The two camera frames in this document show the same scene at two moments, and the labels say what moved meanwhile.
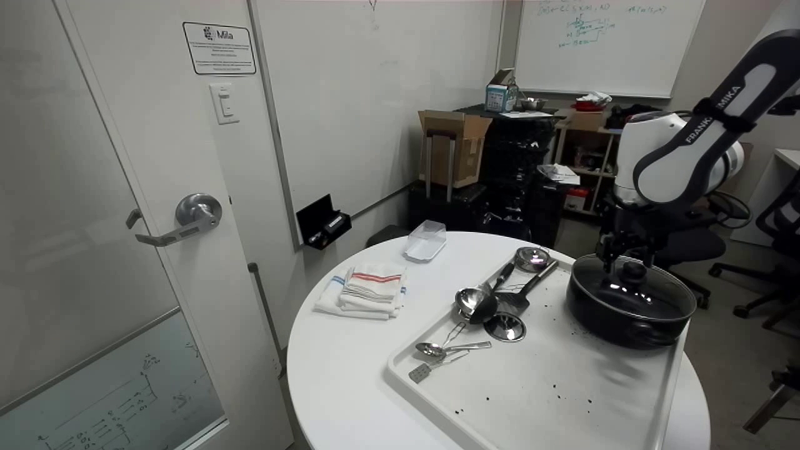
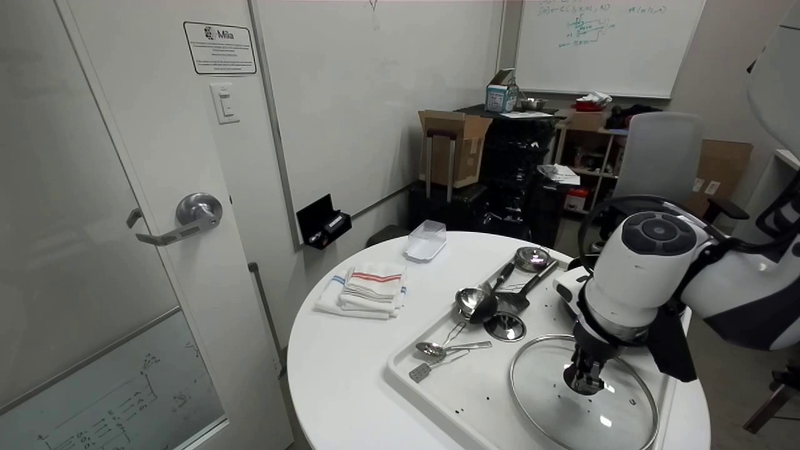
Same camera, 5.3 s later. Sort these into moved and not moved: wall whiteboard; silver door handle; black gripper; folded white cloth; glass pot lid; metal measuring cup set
Moved: black gripper; glass pot lid
Not moved: silver door handle; wall whiteboard; folded white cloth; metal measuring cup set
